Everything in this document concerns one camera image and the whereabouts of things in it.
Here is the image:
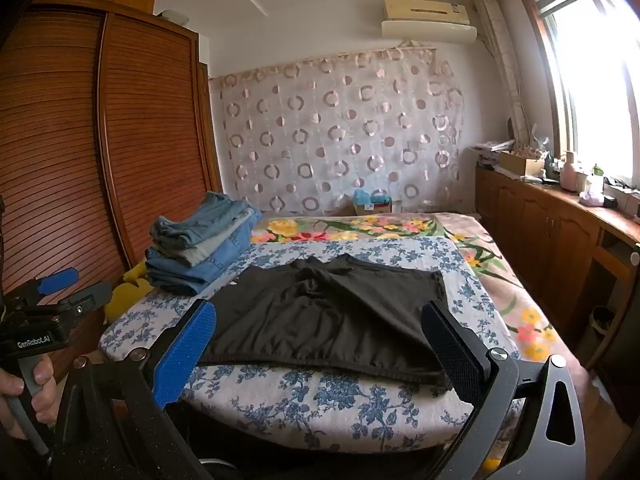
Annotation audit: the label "person's left hand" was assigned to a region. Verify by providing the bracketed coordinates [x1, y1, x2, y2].
[0, 352, 59, 442]

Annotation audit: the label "pink flowered bedspread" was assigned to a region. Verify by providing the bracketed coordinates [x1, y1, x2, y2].
[250, 211, 557, 363]

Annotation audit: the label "window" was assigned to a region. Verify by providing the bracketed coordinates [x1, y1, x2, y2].
[517, 0, 640, 191]

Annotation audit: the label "wooden side cabinet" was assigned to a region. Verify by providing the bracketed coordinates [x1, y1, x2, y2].
[474, 162, 640, 378]

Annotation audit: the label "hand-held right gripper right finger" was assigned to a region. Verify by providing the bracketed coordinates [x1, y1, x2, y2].
[421, 300, 587, 480]

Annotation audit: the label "white air conditioner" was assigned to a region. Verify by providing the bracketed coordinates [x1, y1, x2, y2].
[381, 0, 479, 44]

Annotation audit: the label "wooden slatted wardrobe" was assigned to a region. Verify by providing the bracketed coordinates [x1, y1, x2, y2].
[0, 0, 224, 386]

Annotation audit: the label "open cardboard box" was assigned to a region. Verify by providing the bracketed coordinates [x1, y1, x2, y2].
[499, 150, 547, 177]

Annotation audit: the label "circle patterned wall cloth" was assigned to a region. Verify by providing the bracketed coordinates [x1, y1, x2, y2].
[209, 46, 467, 217]

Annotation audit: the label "pale grey folded pants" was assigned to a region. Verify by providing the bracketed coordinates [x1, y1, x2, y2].
[175, 212, 258, 267]

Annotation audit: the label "black pants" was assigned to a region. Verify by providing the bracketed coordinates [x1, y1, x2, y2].
[197, 254, 453, 391]

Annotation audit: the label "blue floral white blanket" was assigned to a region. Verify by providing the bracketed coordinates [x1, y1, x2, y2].
[99, 234, 526, 457]

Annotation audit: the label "yellow soft toy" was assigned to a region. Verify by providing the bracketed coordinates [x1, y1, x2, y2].
[101, 259, 154, 322]

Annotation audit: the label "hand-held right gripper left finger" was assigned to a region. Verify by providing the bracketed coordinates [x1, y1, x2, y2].
[65, 298, 217, 480]

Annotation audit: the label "dark waste bin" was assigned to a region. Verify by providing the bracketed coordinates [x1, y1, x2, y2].
[589, 306, 619, 347]

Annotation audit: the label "stack of papers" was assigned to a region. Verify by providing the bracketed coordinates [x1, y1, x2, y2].
[474, 140, 518, 167]

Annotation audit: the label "blue denim folded jeans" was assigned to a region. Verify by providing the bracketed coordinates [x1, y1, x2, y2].
[144, 232, 251, 297]

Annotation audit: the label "faded blue folded jeans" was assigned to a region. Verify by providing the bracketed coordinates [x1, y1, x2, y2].
[151, 191, 262, 257]

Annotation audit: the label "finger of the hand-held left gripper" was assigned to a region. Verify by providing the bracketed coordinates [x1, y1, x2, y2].
[52, 281, 113, 322]
[11, 267, 80, 307]

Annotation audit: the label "gathered patterned curtain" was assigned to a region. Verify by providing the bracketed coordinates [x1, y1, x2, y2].
[475, 0, 537, 147]

